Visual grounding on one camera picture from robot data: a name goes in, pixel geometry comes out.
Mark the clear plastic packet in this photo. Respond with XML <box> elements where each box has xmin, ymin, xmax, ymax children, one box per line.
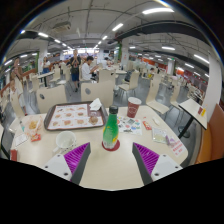
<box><xmin>152</xmin><ymin>127</ymin><xmax>169</xmax><ymax>145</ymax></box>

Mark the person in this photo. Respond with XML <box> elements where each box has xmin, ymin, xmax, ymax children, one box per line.
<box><xmin>68</xmin><ymin>49</ymin><xmax>83</xmax><ymax>93</ymax></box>
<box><xmin>11</xmin><ymin>58</ymin><xmax>26</xmax><ymax>88</ymax></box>
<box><xmin>41</xmin><ymin>56</ymin><xmax>52</xmax><ymax>75</ymax></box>
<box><xmin>80</xmin><ymin>55</ymin><xmax>100</xmax><ymax>84</ymax></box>
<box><xmin>8</xmin><ymin>78</ymin><xmax>28</xmax><ymax>116</ymax></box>

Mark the orange bench seat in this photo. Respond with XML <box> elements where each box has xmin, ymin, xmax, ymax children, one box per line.
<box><xmin>195</xmin><ymin>103</ymin><xmax>224</xmax><ymax>164</ymax></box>

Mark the crumpled food wrapper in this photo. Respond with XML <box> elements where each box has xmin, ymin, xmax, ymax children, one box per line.
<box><xmin>23</xmin><ymin>115</ymin><xmax>44</xmax><ymax>137</ymax></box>

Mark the crumpled white napkin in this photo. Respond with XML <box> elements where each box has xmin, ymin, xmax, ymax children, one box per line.
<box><xmin>88</xmin><ymin>97</ymin><xmax>103</xmax><ymax>112</ymax></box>

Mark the brown food tray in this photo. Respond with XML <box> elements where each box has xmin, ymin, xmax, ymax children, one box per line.
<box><xmin>43</xmin><ymin>101</ymin><xmax>108</xmax><ymax>131</ymax></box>

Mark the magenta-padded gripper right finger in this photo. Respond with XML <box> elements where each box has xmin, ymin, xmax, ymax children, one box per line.
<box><xmin>131</xmin><ymin>142</ymin><xmax>184</xmax><ymax>186</ymax></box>

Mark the ceiling air conditioner unit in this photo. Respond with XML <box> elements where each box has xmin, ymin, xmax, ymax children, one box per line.
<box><xmin>52</xmin><ymin>21</ymin><xmax>73</xmax><ymax>33</ymax></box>

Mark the group of beige chairs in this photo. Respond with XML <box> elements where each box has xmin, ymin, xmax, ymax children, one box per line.
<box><xmin>29</xmin><ymin>63</ymin><xmax>201</xmax><ymax>101</ymax></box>

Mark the green plastic drink bottle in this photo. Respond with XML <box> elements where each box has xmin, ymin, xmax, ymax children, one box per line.
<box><xmin>101</xmin><ymin>105</ymin><xmax>120</xmax><ymax>150</ymax></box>

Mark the red paper cup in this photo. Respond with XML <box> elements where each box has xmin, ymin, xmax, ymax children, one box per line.
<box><xmin>126</xmin><ymin>96</ymin><xmax>143</xmax><ymax>119</ymax></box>

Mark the small red box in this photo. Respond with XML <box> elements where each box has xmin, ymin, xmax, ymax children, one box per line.
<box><xmin>9</xmin><ymin>149</ymin><xmax>18</xmax><ymax>162</ymax></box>

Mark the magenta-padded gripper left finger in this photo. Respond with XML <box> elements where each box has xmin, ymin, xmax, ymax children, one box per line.
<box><xmin>42</xmin><ymin>142</ymin><xmax>92</xmax><ymax>186</ymax></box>

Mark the small red sauce packet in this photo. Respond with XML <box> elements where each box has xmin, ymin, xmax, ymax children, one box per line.
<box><xmin>30</xmin><ymin>133</ymin><xmax>42</xmax><ymax>143</ymax></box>

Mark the small purple-white packet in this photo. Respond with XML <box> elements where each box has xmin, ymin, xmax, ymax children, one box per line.
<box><xmin>167</xmin><ymin>135</ymin><xmax>178</xmax><ymax>147</ymax></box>

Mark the group of ceiling lights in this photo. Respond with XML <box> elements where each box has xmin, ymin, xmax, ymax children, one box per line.
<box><xmin>3</xmin><ymin>6</ymin><xmax>211</xmax><ymax>73</ymax></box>

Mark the dark-edged side table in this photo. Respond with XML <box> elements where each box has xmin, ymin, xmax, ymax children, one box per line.
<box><xmin>177</xmin><ymin>98</ymin><xmax>208</xmax><ymax>139</ymax></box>

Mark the red sachet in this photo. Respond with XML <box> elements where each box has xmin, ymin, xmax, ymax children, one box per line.
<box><xmin>142</xmin><ymin>120</ymin><xmax>153</xmax><ymax>131</ymax></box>

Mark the white paper card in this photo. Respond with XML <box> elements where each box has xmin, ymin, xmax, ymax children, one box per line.
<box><xmin>13</xmin><ymin>133</ymin><xmax>29</xmax><ymax>148</ymax></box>

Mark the colourful printed leaflet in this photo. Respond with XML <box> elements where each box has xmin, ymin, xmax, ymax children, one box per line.
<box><xmin>117</xmin><ymin>115</ymin><xmax>143</xmax><ymax>136</ymax></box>

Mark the white black-dotted mug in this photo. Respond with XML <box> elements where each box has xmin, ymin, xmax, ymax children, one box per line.
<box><xmin>53</xmin><ymin>130</ymin><xmax>78</xmax><ymax>155</ymax></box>

